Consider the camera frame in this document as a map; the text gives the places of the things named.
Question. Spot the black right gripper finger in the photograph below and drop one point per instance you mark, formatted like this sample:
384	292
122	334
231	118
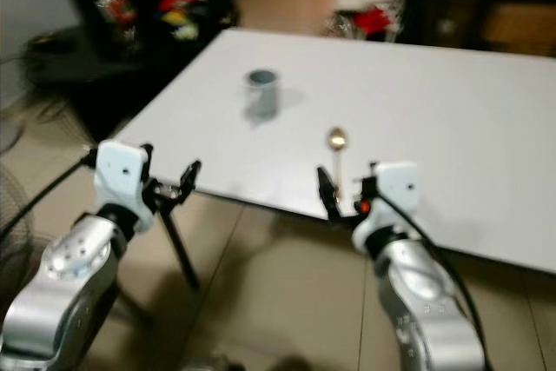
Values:
330	193

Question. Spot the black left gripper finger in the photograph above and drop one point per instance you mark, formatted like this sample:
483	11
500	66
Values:
148	158
191	178

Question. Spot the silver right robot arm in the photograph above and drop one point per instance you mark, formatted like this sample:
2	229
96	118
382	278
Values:
417	301

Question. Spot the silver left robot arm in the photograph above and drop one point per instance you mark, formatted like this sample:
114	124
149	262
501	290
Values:
61	293

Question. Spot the gold spoon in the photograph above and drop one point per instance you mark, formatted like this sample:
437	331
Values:
337	138

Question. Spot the black table leg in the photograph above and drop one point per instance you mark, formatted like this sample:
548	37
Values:
181	249

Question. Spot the black round glass table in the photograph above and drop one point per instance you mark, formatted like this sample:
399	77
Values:
87	84

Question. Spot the grey mug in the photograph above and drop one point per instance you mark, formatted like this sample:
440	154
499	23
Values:
262	97

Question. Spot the clear snack bag red label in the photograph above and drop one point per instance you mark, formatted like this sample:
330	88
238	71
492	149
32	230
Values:
115	10

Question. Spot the red clothes pile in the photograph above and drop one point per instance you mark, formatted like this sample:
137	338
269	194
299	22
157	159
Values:
373	21

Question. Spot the brown cardboard box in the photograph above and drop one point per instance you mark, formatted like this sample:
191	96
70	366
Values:
521	30

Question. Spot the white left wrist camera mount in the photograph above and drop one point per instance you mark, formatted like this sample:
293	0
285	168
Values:
122	171

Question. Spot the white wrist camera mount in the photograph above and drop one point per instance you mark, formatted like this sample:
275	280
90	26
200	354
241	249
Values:
397	184
122	171

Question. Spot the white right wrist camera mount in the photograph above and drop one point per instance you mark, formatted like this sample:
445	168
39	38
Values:
397	184

